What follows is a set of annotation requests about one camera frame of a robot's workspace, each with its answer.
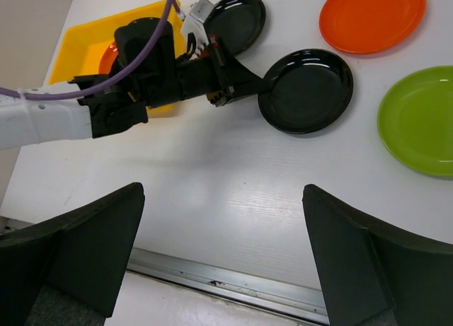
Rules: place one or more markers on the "orange plate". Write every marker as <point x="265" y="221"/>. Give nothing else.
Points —
<point x="108" y="59"/>
<point x="369" y="26"/>

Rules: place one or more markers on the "black plate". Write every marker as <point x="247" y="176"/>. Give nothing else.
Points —
<point x="309" y="90"/>
<point x="238" y="23"/>

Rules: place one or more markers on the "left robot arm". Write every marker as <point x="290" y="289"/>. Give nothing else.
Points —
<point x="146" y="74"/>

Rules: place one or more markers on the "aluminium rail front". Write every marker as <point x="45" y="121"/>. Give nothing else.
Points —
<point x="282" y="298"/>

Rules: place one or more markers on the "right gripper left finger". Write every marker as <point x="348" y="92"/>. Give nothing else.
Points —
<point x="68" y="270"/>

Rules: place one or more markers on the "orange plate back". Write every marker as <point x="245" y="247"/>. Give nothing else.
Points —
<point x="369" y="26"/>

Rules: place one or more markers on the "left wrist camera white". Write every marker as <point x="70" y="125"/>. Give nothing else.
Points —
<point x="194" y="22"/>

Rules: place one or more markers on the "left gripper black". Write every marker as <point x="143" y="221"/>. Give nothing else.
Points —
<point x="216" y="74"/>

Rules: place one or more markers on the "yellow plastic bin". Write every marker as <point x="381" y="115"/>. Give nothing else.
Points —
<point x="83" y="45"/>

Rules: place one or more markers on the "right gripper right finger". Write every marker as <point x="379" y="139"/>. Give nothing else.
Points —
<point x="374" y="273"/>

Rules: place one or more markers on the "green plate right side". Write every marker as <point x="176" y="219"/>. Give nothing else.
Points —
<point x="414" y="121"/>

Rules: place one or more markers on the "orange plate front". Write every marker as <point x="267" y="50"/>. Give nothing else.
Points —
<point x="108" y="59"/>

